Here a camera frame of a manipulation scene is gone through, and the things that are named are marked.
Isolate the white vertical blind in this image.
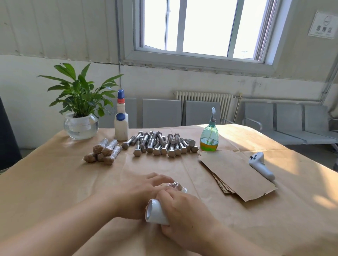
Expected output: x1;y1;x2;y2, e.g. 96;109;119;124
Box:
0;0;121;64

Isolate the white handheld controller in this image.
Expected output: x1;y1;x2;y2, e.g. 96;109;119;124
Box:
249;152;276;181

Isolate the pile of steel bolts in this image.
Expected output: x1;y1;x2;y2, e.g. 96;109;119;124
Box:
121;131;200;157

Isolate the large brown paper table cover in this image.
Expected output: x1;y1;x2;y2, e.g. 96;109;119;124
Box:
0;124;338;256

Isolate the person's left forearm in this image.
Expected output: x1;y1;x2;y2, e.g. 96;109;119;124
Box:
0;198;119;256

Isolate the grey chair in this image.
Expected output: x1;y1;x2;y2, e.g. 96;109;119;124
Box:
185;101;221;126
274;103;308;146
100;97;138;129
303;104;338;144
243;102;276;134
142;98;183;128

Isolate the white radiator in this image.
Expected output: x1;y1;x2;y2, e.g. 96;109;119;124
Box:
174;91;233;124

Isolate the steel hex bolt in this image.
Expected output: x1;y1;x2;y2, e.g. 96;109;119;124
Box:
161;182;188;194

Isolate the small square wall sign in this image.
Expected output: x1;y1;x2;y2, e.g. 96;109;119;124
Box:
308;11;338;40

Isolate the round glass vase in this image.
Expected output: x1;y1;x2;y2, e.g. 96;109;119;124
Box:
63;113;100;140

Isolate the white framed window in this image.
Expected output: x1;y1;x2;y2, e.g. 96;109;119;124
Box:
117;0;291;76

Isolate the white glue bottle blue cap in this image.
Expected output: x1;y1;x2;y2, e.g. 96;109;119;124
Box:
114;89;130;141

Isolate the green leafy plant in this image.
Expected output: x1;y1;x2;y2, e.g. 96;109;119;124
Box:
38;62;123;118

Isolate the person's left hand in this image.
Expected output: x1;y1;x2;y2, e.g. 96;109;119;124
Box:
103;172;176;220

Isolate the green spray bottle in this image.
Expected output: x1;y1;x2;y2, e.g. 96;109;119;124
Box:
199;107;220;153

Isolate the white wall pipe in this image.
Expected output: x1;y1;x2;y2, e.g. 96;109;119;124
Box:
320;55;338;119

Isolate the person's right hand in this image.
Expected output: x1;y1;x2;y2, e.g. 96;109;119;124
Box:
155;187;224;255

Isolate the black trash bin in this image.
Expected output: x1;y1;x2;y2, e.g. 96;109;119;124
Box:
0;95;23;171

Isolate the stack of brown paper sheets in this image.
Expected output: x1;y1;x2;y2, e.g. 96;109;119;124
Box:
199;149;277;202

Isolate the white cling film roll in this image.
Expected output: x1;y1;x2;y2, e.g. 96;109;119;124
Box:
145;198;171;226

